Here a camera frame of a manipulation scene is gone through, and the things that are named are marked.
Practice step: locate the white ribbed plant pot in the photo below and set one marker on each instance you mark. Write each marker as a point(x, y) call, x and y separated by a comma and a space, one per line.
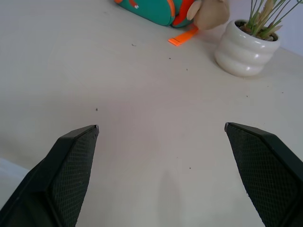
point(241, 52)

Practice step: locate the beige plush pendant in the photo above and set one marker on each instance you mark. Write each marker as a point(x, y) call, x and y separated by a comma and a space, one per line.
point(213, 16)

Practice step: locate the teal dinosaur backpack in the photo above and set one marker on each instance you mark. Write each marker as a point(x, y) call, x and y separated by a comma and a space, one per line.
point(154, 11)

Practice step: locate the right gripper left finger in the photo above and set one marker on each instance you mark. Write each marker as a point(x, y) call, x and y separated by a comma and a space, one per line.
point(47, 184)

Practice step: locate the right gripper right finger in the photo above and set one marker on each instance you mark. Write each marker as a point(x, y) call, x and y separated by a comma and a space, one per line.
point(267, 170)

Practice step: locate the green potted palm plant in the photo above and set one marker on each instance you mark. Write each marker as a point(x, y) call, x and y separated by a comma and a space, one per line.
point(258, 22)

